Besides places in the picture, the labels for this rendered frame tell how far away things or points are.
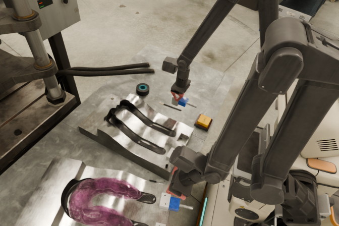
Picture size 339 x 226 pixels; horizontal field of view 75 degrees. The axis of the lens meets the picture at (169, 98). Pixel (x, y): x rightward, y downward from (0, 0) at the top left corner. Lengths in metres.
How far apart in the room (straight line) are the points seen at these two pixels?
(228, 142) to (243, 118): 0.09
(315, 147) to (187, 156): 0.34
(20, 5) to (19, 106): 0.59
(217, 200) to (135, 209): 0.81
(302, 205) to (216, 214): 0.98
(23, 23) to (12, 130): 0.55
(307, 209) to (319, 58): 0.45
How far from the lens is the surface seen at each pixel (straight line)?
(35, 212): 0.96
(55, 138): 1.22
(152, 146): 1.03
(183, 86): 1.05
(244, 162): 0.90
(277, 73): 0.34
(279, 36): 0.35
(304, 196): 0.70
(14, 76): 1.22
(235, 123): 0.46
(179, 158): 0.64
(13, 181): 1.17
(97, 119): 1.16
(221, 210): 1.63
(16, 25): 1.08
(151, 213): 0.95
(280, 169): 0.57
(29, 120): 1.36
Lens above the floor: 1.77
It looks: 47 degrees down
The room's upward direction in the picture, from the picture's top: 9 degrees clockwise
